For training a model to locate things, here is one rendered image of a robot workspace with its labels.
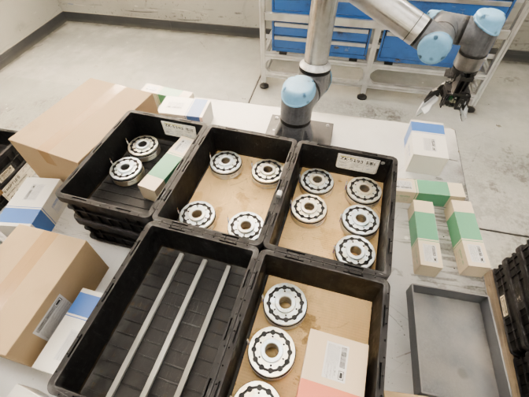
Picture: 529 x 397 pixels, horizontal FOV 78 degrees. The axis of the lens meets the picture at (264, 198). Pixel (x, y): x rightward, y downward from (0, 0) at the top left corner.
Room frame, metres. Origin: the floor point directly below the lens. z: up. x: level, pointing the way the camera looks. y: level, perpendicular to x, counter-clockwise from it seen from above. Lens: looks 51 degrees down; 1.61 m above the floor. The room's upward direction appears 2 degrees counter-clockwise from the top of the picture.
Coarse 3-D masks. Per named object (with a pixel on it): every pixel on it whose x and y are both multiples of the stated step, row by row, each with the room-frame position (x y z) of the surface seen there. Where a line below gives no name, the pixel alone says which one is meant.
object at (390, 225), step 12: (300, 144) 0.76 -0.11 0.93; (312, 144) 0.76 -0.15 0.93; (324, 144) 0.75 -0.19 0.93; (372, 156) 0.70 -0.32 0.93; (384, 156) 0.69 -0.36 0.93; (396, 168) 0.65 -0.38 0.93; (288, 180) 0.61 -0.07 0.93; (396, 180) 0.60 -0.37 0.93; (276, 204) 0.53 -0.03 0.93; (276, 216) 0.49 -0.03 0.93; (264, 240) 0.42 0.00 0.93; (288, 252) 0.39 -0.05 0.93; (300, 252) 0.38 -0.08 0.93; (336, 264) 0.35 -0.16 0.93; (348, 264) 0.35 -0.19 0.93; (384, 276) 0.32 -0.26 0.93
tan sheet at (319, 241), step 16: (336, 176) 0.71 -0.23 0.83; (352, 176) 0.71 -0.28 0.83; (336, 192) 0.64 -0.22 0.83; (336, 208) 0.58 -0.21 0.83; (288, 224) 0.53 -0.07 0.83; (336, 224) 0.53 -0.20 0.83; (288, 240) 0.48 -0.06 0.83; (304, 240) 0.48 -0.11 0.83; (320, 240) 0.47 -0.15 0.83; (336, 240) 0.47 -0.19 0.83; (368, 240) 0.47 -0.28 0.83; (320, 256) 0.43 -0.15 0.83
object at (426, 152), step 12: (408, 132) 1.00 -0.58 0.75; (420, 132) 0.96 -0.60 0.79; (432, 132) 0.95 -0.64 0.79; (444, 132) 0.95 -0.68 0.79; (408, 144) 0.94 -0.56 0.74; (420, 144) 0.89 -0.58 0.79; (432, 144) 0.89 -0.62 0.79; (444, 144) 0.89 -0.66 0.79; (408, 156) 0.89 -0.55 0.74; (420, 156) 0.84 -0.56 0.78; (432, 156) 0.83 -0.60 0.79; (444, 156) 0.83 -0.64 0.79; (408, 168) 0.84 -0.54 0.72; (420, 168) 0.83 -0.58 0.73; (432, 168) 0.82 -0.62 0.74
